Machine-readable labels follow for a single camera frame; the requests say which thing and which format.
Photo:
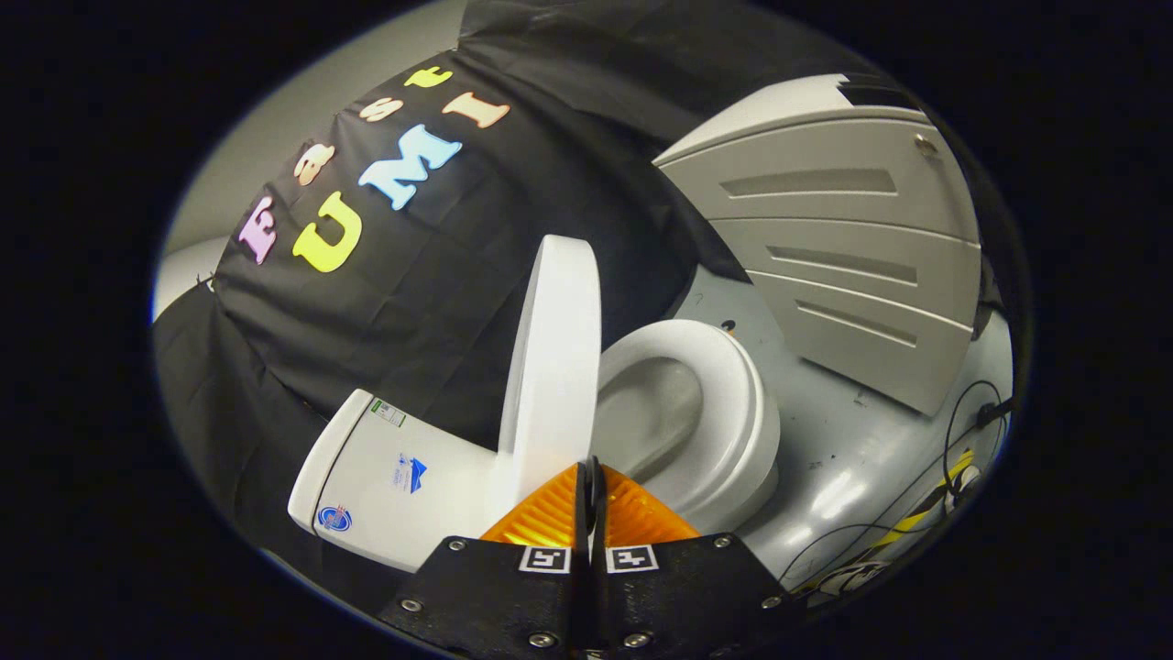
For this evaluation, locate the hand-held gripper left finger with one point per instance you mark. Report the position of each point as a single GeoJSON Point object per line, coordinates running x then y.
{"type": "Point", "coordinates": [513, 605]}

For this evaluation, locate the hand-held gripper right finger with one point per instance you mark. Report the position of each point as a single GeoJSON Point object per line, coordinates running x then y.
{"type": "Point", "coordinates": [669, 600]}

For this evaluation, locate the white toilet tank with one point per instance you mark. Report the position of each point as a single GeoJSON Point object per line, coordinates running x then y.
{"type": "Point", "coordinates": [403, 495]}

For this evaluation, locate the white toilet bowl with seat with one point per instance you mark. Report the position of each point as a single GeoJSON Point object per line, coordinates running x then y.
{"type": "Point", "coordinates": [733, 394]}

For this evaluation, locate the yellow black striped tape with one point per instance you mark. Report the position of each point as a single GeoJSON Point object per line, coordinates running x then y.
{"type": "Point", "coordinates": [916, 521]}

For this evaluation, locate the black backdrop cloth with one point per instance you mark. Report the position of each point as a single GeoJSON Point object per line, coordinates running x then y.
{"type": "Point", "coordinates": [458, 284]}

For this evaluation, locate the white drawer cabinet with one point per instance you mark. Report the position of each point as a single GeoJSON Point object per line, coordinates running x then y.
{"type": "Point", "coordinates": [843, 266]}

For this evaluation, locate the small black flat object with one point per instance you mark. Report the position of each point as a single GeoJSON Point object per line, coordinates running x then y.
{"type": "Point", "coordinates": [880, 93]}

